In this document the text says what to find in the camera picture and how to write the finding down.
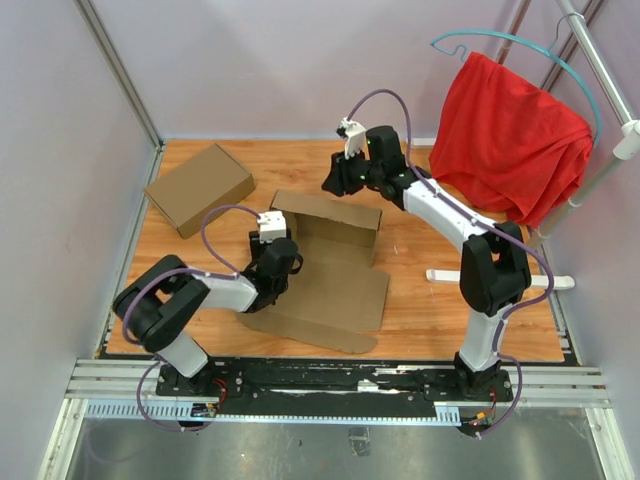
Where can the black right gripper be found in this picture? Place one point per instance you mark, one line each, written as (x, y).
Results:
(338, 181)

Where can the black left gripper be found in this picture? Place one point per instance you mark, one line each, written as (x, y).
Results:
(257, 246)

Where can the brown cardboard box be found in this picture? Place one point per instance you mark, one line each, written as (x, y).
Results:
(187, 193)
(337, 299)

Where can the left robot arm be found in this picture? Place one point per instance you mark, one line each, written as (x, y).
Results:
(156, 308)

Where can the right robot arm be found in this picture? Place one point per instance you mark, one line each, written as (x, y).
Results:
(494, 271)

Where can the folded brown cardboard box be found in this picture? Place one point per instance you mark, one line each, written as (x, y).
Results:
(187, 193)

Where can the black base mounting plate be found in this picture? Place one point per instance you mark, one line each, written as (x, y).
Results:
(333, 388)

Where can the red cloth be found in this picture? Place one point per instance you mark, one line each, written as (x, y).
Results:
(508, 146)

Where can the teal clothes hanger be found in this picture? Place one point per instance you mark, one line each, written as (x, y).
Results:
(461, 50)

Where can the white clothes rack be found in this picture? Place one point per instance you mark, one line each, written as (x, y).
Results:
(532, 237)

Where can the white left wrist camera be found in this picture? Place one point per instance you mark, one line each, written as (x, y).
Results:
(272, 225)

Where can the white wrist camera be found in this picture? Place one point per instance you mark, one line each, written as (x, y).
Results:
(354, 135)
(272, 225)

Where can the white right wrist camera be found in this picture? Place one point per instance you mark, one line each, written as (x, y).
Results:
(354, 135)

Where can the grey slotted cable duct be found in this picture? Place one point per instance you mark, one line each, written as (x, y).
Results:
(186, 411)

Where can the aluminium frame rail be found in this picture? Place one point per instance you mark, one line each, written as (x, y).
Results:
(563, 388)

